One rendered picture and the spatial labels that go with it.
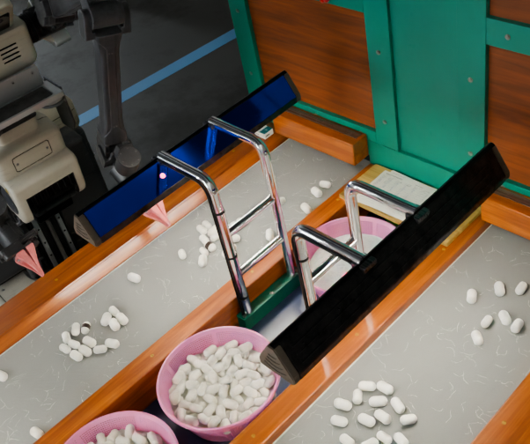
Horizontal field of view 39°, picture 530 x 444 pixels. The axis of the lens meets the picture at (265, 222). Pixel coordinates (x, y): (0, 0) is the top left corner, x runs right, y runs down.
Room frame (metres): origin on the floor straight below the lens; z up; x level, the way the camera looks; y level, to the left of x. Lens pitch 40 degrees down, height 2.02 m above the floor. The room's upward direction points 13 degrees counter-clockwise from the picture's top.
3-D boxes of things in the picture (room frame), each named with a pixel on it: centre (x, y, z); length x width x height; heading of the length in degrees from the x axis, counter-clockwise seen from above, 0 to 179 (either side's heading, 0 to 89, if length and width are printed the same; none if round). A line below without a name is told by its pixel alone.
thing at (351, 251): (1.02, -0.16, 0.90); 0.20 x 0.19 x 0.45; 126
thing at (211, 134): (1.41, 0.12, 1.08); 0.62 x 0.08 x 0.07; 126
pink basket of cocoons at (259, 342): (1.02, 0.17, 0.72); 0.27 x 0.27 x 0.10
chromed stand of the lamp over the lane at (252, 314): (1.34, 0.08, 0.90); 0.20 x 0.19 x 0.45; 126
